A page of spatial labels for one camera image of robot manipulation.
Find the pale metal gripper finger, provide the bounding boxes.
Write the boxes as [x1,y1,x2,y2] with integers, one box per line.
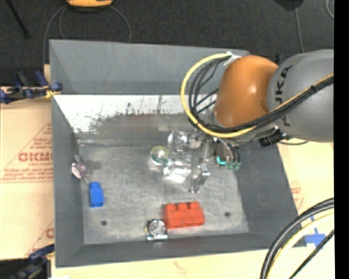
[181,153,194,171]
[188,164,212,194]

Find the clear glass thing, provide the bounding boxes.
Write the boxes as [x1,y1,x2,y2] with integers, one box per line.
[162,160,193,185]

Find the clear plastic thing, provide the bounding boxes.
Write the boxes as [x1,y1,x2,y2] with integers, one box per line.
[166,130,193,155]

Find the clear yellow-green ball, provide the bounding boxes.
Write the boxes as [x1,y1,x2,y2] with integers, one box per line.
[149,145,170,166]

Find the red toy brick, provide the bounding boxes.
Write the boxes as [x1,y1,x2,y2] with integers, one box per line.
[162,201,206,230]

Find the silver round metal thing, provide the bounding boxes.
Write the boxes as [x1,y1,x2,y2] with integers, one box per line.
[145,219,169,242]

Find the grey metal bin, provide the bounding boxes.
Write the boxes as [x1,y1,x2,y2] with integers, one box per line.
[48,39,299,267]

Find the blue toy block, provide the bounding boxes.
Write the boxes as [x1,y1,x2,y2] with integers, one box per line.
[88,181,105,208]

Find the brown cardboard board red print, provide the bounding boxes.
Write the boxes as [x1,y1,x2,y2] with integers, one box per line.
[0,64,334,262]

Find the black cylinder on white bracket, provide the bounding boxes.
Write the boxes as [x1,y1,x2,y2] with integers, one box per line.
[238,126,289,148]

